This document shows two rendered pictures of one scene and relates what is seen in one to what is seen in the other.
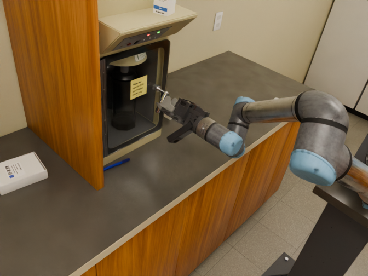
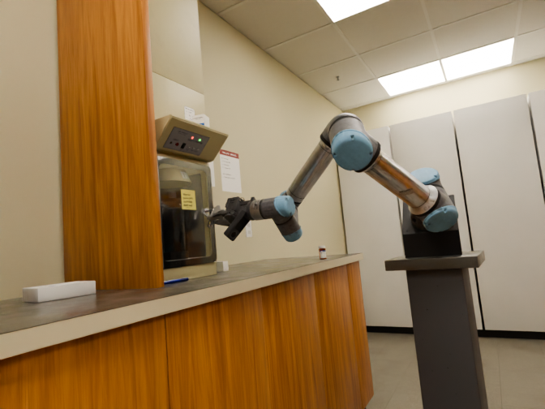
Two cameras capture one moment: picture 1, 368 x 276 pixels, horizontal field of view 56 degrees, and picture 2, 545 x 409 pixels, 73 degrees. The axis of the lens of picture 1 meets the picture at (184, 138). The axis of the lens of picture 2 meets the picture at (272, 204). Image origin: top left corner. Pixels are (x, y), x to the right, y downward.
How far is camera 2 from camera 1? 89 cm
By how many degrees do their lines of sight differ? 44
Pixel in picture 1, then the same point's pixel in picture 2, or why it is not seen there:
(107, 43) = (160, 132)
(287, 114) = (319, 152)
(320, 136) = (344, 122)
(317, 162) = (350, 132)
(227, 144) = (281, 200)
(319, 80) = (367, 312)
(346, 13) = (360, 243)
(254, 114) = (297, 182)
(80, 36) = (139, 117)
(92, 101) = (150, 170)
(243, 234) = not seen: outside the picture
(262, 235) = not seen: outside the picture
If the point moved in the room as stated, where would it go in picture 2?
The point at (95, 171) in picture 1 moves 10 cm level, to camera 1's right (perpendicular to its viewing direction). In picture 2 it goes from (154, 257) to (186, 254)
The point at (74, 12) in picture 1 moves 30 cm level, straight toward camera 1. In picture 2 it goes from (134, 102) to (149, 58)
